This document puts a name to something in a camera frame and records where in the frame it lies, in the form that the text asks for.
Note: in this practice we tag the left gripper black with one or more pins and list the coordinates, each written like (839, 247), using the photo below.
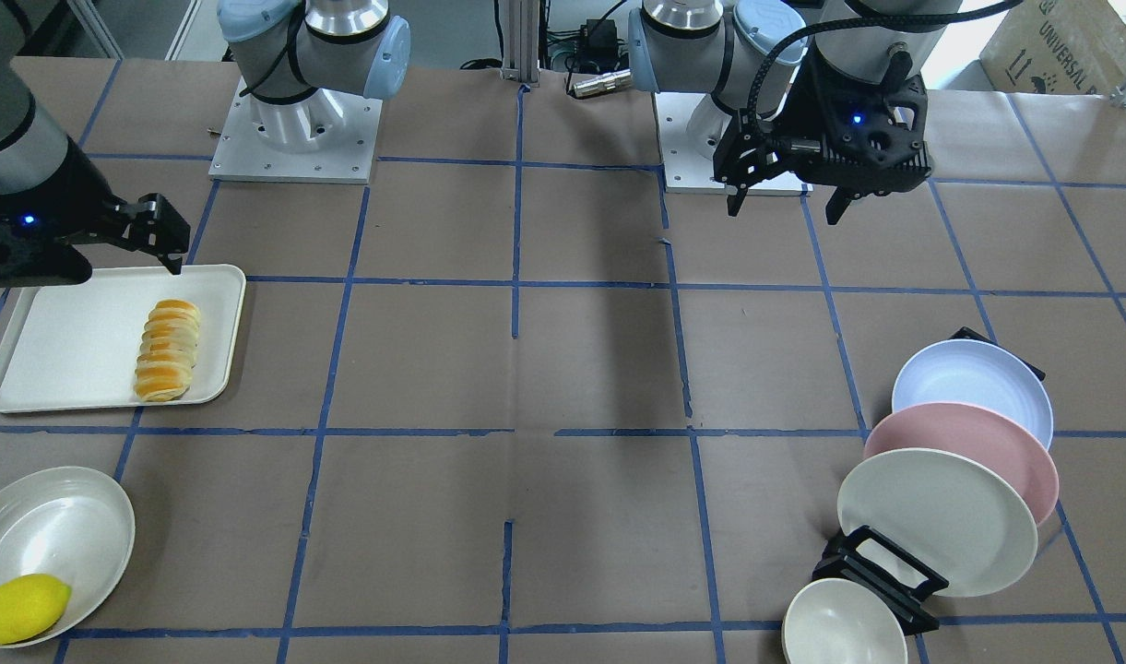
(800, 103)

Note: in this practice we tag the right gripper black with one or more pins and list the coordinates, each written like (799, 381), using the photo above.
(76, 210)

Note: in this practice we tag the striped orange bread roll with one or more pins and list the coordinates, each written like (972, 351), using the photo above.
(166, 359)

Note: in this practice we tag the blue plate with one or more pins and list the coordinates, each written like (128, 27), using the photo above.
(975, 372)

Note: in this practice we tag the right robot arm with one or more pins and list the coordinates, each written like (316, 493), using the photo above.
(292, 55)

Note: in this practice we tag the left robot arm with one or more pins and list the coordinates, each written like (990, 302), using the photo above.
(746, 55)

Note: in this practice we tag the pink plate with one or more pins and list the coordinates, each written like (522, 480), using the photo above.
(980, 434)

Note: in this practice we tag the cream white plate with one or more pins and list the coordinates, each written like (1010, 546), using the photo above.
(958, 517)

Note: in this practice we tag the white rectangular tray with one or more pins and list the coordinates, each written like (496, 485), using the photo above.
(76, 347)

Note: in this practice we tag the silver metal cylinder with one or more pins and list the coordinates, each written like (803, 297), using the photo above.
(606, 83)

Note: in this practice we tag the black power adapter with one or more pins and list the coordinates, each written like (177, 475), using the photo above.
(598, 39)

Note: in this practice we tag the shallow white bowl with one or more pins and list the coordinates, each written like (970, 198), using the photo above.
(73, 523)

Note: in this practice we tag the cardboard box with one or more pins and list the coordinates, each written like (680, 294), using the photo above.
(1058, 47)

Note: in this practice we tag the yellow lemon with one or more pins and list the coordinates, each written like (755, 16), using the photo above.
(30, 605)

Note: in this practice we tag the small cream bowl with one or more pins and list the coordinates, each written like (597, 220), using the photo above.
(833, 620)

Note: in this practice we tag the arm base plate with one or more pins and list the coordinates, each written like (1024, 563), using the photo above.
(329, 138)
(689, 126)

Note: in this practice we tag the aluminium frame post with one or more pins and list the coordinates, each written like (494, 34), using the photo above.
(522, 25)

